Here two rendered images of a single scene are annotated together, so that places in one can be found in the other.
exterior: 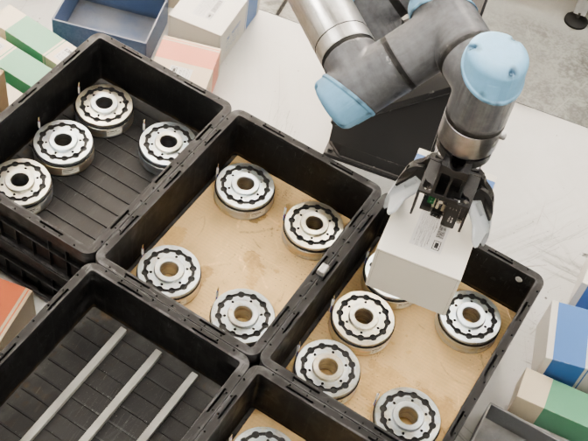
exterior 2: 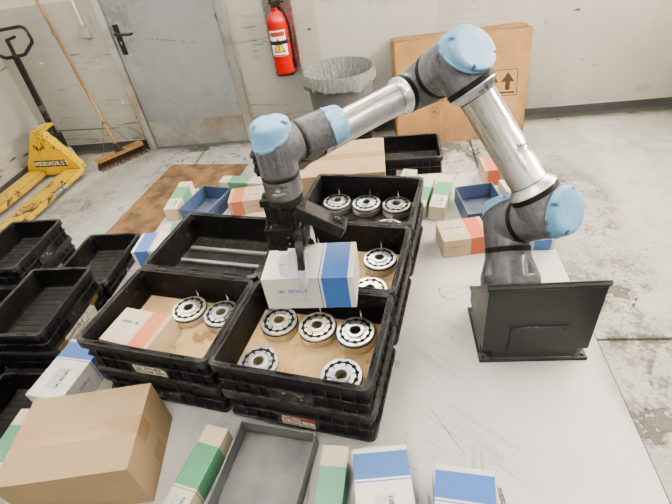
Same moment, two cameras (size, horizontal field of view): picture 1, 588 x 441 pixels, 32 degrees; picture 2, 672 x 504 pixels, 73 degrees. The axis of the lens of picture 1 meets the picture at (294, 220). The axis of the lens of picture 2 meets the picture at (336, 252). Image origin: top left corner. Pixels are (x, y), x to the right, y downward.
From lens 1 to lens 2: 146 cm
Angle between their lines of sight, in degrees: 60
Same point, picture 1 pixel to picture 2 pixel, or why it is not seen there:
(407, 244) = (278, 254)
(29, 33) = (441, 186)
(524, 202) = (520, 431)
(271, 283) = not seen: hidden behind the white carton
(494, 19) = not seen: outside the picture
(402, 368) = (298, 359)
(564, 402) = (330, 479)
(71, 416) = (236, 257)
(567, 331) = (382, 460)
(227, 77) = not seen: hidden behind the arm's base
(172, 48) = (472, 221)
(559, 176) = (571, 452)
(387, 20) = (502, 233)
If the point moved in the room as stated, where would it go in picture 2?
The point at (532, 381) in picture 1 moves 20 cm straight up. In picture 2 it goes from (339, 452) to (327, 404)
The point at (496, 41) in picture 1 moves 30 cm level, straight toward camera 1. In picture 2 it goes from (275, 117) to (120, 131)
